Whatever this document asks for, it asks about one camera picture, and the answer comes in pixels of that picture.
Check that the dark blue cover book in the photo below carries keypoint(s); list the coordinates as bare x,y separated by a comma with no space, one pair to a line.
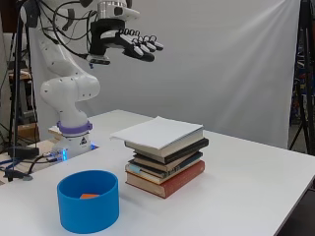
183,165

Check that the white cover book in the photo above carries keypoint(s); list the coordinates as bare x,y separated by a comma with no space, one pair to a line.
157,131

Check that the black camera stand pole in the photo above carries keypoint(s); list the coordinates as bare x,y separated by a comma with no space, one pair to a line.
17,98

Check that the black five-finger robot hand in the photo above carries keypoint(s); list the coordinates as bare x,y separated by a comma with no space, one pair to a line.
105,36

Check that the orange cube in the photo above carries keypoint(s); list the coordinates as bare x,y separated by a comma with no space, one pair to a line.
88,196

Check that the blue round tub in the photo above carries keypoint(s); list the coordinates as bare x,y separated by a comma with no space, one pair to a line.
88,213

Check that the white seven-joint robot arm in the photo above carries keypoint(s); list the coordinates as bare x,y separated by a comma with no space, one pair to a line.
69,88

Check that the red-brown cover book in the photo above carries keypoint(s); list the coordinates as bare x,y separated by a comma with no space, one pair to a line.
177,183

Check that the white hanging sheet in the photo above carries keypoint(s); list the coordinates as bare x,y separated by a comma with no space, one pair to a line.
213,65

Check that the black cover book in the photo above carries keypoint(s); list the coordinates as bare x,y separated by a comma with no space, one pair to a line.
187,151

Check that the cream book, light blue spine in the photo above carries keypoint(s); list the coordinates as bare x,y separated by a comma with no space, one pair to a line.
141,172

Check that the black tripod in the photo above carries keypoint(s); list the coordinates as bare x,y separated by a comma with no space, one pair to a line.
308,82

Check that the cardboard box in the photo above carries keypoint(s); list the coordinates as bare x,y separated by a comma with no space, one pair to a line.
28,131

